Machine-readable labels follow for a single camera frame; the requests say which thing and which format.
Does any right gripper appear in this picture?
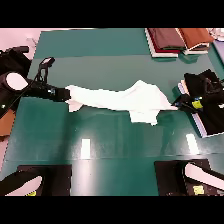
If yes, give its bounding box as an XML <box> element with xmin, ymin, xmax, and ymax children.
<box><xmin>173</xmin><ymin>94</ymin><xmax>196</xmax><ymax>113</ymax></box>

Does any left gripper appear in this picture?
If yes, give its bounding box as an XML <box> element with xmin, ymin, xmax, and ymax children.
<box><xmin>48</xmin><ymin>86</ymin><xmax>72</xmax><ymax>103</ymax></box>

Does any white shirt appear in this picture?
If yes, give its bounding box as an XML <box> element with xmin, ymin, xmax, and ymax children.
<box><xmin>65</xmin><ymin>79</ymin><xmax>180</xmax><ymax>127</ymax></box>

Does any pale lilac garment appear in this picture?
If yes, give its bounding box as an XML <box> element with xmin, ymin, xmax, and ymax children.
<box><xmin>177</xmin><ymin>79</ymin><xmax>210</xmax><ymax>139</ymax></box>

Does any black garment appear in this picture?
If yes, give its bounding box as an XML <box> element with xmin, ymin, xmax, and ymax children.
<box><xmin>183</xmin><ymin>68</ymin><xmax>224</xmax><ymax>137</ymax></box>

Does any red garment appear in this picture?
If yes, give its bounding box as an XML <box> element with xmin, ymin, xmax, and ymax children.
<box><xmin>153</xmin><ymin>47</ymin><xmax>183</xmax><ymax>55</ymax></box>

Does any dark grey garment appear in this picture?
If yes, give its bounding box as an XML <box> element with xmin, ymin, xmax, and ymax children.
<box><xmin>184</xmin><ymin>42</ymin><xmax>211</xmax><ymax>53</ymax></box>

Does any mauve brown garment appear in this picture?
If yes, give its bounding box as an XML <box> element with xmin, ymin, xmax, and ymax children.
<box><xmin>147</xmin><ymin>28</ymin><xmax>186</xmax><ymax>52</ymax></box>

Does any orange garment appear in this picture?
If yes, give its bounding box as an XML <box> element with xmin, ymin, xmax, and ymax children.
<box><xmin>178</xmin><ymin>28</ymin><xmax>215</xmax><ymax>51</ymax></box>

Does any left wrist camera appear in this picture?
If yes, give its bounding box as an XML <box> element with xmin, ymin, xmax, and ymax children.
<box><xmin>37</xmin><ymin>56</ymin><xmax>56</xmax><ymax>84</ymax></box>

